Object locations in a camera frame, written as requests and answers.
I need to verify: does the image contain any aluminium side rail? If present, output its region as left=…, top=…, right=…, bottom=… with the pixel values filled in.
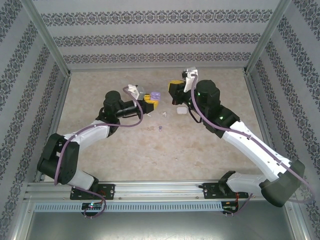
left=33, top=73, right=73, bottom=183
left=243, top=72, right=286, bottom=181

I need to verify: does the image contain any aluminium mounting rail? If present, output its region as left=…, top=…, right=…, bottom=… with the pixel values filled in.
left=24, top=181, right=294, bottom=201

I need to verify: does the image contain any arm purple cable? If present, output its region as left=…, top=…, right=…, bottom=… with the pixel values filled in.
left=186, top=72, right=316, bottom=217
left=53, top=86, right=145, bottom=220

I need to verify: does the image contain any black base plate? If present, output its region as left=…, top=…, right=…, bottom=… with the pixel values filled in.
left=201, top=182, right=252, bottom=200
left=69, top=183, right=116, bottom=201

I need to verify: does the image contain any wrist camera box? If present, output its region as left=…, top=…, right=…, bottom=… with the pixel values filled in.
left=127, top=84, right=146, bottom=101
left=181, top=65, right=200, bottom=93

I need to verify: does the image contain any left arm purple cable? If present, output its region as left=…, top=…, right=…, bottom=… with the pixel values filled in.
left=53, top=86, right=145, bottom=220

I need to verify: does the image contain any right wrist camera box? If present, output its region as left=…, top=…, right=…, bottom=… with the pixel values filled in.
left=181, top=65, right=200, bottom=93

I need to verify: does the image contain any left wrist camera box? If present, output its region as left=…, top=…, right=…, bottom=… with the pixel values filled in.
left=127, top=84, right=146, bottom=101

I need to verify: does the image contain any small circuit board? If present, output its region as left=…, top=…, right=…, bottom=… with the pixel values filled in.
left=81, top=201, right=104, bottom=211
left=222, top=200, right=240, bottom=214

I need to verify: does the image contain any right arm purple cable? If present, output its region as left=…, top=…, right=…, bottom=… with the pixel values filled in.
left=186, top=72, right=316, bottom=217

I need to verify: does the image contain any grey slotted cable duct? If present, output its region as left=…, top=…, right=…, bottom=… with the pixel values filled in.
left=33, top=201, right=224, bottom=213

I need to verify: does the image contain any grey metal panel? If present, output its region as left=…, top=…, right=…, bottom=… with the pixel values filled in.
left=24, top=211, right=305, bottom=240

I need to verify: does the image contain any aluminium frame post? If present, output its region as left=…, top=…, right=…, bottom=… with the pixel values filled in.
left=286, top=199, right=316, bottom=240
left=4, top=196, right=35, bottom=240
left=242, top=0, right=293, bottom=76
left=21, top=0, right=72, bottom=77

